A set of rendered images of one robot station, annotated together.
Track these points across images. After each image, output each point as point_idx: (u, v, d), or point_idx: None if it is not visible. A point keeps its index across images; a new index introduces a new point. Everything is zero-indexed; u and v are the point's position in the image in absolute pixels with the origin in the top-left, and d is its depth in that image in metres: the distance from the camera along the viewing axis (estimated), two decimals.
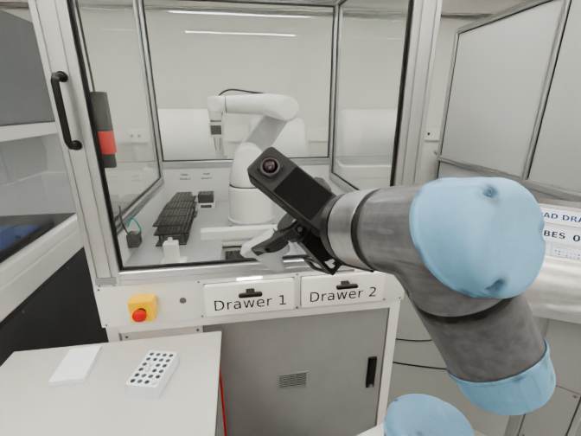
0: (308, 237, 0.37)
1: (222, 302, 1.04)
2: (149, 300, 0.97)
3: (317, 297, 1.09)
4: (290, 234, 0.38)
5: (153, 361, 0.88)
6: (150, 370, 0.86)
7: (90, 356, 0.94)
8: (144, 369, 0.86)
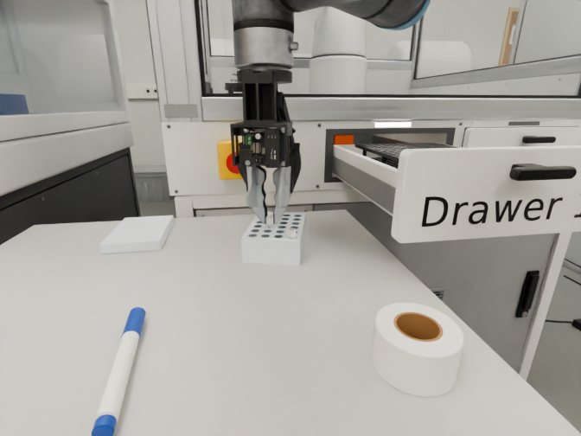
0: None
1: (445, 201, 0.38)
2: None
3: None
4: None
5: None
6: (273, 226, 0.50)
7: (160, 223, 0.57)
8: (266, 222, 0.49)
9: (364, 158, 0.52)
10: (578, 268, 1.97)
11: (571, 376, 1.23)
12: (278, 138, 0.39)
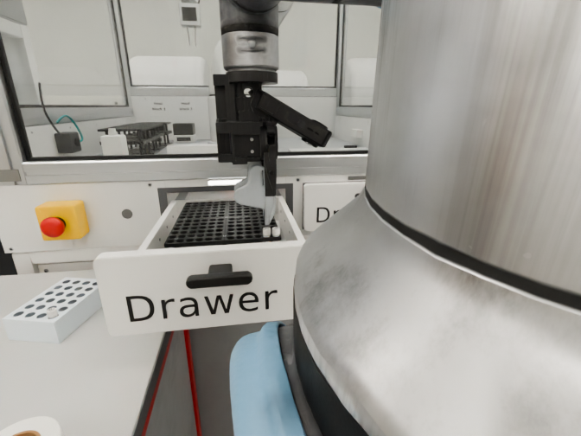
0: None
1: (149, 299, 0.40)
2: (69, 205, 0.63)
3: (328, 215, 0.75)
4: None
5: (269, 231, 0.51)
6: (277, 237, 0.51)
7: None
8: (272, 231, 0.52)
9: (150, 232, 0.54)
10: None
11: None
12: (219, 135, 0.43)
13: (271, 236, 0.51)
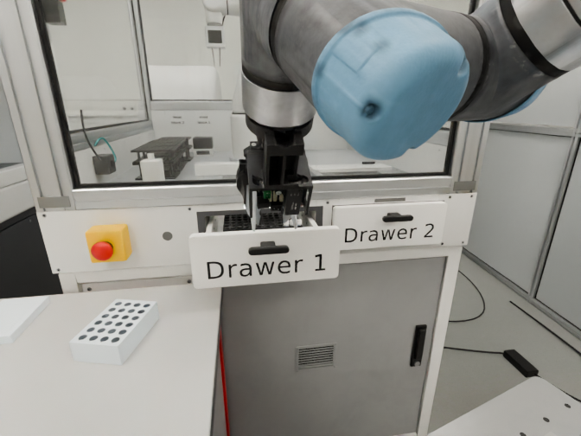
0: (255, 151, 0.38)
1: (220, 264, 0.62)
2: (117, 229, 0.67)
3: (355, 236, 0.79)
4: (245, 150, 0.40)
5: None
6: (299, 226, 0.73)
7: (28, 309, 0.63)
8: (296, 221, 0.73)
9: (207, 222, 0.76)
10: (525, 293, 2.04)
11: None
12: (302, 195, 0.37)
13: None
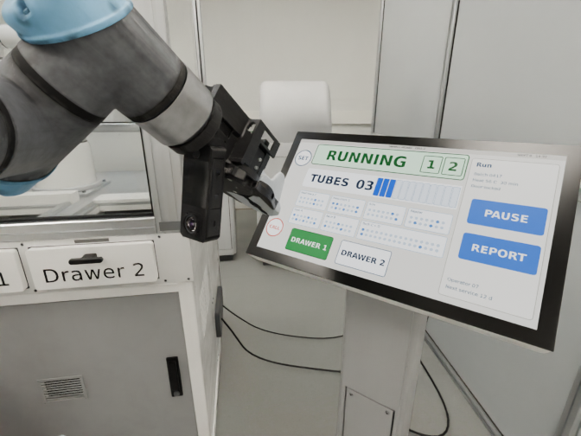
0: (235, 158, 0.38)
1: None
2: None
3: (56, 276, 0.80)
4: (241, 175, 0.38)
5: None
6: None
7: None
8: None
9: None
10: None
11: (301, 434, 1.31)
12: None
13: None
